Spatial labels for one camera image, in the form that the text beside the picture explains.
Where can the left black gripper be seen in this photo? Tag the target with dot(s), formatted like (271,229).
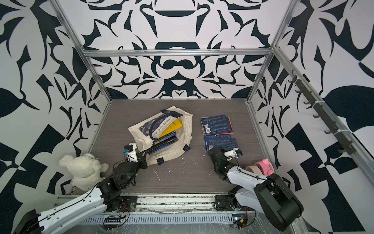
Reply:
(142,162)

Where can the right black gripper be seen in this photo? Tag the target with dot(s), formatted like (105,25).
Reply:
(221,150)

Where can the blue classics book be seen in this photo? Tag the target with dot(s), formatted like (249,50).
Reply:
(218,125)
(225,142)

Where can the cream canvas tote bag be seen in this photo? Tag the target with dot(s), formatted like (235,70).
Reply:
(146,133)

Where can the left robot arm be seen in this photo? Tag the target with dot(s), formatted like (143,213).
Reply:
(103,197)

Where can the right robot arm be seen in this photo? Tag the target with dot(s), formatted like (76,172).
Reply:
(266,194)

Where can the beige round clock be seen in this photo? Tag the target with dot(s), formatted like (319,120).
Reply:
(254,169)

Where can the white plush teddy bear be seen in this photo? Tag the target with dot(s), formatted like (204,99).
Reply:
(86,170)

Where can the pink alarm clock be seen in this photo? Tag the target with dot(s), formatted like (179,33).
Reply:
(265,167)

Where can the left electronics board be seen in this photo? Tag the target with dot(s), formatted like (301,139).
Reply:
(112,222)

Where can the electronics board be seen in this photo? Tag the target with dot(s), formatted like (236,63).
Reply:
(112,222)
(239,220)

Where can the dark blue bottom book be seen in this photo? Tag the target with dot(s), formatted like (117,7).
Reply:
(162,143)

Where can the right electronics board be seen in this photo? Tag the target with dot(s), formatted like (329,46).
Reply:
(239,220)

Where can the yellow spine book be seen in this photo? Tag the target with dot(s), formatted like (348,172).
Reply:
(172,127)

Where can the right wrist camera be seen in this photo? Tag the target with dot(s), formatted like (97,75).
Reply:
(234,153)

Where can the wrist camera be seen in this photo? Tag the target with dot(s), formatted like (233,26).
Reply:
(130,151)
(234,153)

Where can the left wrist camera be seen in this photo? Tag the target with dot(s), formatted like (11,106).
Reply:
(130,151)

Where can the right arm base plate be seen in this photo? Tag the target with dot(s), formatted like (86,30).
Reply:
(226,203)

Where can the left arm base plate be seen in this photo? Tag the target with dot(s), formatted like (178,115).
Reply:
(122,204)

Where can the aluminium front rail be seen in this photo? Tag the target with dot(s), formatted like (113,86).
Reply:
(175,203)

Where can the black wall hook rack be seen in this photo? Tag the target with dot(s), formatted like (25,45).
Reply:
(325,113)

